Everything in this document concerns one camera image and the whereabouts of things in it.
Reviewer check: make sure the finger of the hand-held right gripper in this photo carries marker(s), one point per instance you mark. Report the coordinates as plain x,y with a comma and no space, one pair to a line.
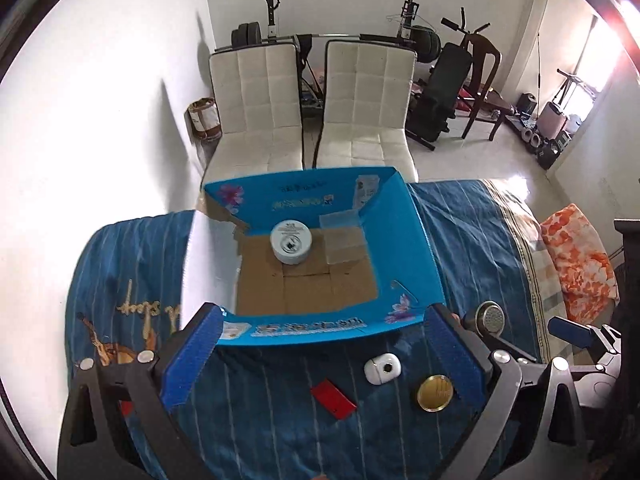
567,330

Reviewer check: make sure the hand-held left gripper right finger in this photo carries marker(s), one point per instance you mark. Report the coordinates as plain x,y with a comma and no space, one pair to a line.
457,360

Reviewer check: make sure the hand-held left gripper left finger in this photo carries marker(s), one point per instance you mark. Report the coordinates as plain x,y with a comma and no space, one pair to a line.
192,355

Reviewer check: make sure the round gold tin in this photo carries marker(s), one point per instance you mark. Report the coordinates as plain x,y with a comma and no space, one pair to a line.
435,393

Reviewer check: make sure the round tin with perforated lid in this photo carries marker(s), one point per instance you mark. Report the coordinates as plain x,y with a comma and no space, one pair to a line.
490,317

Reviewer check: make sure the small white rounded device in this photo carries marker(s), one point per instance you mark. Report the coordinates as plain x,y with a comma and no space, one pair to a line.
382,369

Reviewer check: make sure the red rectangular case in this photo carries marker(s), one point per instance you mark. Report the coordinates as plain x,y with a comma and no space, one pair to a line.
334,399

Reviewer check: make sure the blue cardboard box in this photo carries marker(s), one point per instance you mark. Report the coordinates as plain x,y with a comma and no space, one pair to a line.
400,240

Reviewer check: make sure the orange floral pillow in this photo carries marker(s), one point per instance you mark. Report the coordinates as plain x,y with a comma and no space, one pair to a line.
575,250

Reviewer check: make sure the blue striped bed sheet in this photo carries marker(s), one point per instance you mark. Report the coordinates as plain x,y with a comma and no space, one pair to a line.
280,385

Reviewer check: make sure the dark furniture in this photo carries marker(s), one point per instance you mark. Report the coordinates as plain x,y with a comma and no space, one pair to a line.
627,245

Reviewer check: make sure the white round jar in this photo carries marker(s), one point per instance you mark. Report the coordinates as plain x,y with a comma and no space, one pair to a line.
291,242

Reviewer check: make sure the clear plastic box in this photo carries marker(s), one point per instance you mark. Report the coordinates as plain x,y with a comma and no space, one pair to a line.
345,245

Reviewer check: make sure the black bag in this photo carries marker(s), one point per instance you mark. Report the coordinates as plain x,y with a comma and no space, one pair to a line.
549,152

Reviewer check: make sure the small grey round object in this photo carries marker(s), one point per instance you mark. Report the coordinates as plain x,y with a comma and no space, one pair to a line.
535,140
526,134

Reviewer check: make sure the pink suitcase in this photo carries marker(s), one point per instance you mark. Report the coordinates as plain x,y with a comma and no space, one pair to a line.
554,120

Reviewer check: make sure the small black appliance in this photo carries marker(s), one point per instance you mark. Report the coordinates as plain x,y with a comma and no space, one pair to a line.
528,104

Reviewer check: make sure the brown and white basket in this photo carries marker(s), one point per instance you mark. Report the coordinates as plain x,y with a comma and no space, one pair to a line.
205,120

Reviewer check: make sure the dark wooden chair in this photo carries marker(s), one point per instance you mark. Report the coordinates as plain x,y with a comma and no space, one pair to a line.
492,105

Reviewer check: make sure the black folding stand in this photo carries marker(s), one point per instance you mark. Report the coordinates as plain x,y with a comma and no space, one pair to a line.
577,81

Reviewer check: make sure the window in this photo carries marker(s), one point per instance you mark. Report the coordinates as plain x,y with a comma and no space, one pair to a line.
600,60

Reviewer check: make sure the white padded chair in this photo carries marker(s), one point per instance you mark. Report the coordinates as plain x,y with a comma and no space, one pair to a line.
370,90
255,90

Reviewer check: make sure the black exercise bench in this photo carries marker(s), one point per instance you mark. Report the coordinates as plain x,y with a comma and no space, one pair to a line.
450,70

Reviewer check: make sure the barbell with black plates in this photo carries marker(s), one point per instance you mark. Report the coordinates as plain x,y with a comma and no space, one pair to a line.
247,34

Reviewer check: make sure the black barbell rack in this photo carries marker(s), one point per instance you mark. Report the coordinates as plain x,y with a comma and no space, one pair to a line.
272,20

